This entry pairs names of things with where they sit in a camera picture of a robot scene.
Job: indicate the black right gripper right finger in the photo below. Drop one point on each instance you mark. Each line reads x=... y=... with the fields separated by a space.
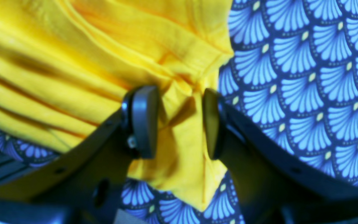
x=273 y=187

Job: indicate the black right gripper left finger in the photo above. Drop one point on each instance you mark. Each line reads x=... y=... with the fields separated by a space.
x=84 y=185

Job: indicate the blue fan-pattern tablecloth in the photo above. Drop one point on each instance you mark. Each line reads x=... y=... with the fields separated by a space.
x=294 y=73

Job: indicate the yellow T-shirt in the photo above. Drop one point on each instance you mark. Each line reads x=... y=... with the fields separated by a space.
x=65 y=66

